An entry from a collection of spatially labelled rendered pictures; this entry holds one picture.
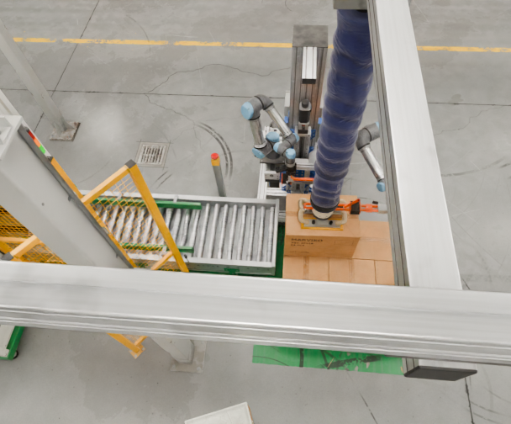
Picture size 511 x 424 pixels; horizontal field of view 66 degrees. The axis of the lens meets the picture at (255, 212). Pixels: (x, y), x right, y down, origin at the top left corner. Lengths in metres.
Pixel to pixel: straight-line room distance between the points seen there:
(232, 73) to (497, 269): 4.09
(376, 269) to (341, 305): 3.01
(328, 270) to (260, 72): 3.32
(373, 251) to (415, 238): 2.82
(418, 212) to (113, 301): 0.63
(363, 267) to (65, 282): 3.11
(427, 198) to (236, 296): 0.50
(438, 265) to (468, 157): 4.51
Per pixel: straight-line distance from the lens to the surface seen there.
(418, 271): 0.85
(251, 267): 3.53
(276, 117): 3.15
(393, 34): 1.33
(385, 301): 0.63
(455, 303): 0.67
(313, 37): 3.04
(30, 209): 1.46
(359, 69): 2.06
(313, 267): 3.54
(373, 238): 3.75
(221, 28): 6.80
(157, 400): 3.94
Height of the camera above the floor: 3.79
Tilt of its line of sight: 59 degrees down
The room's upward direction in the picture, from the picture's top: 5 degrees counter-clockwise
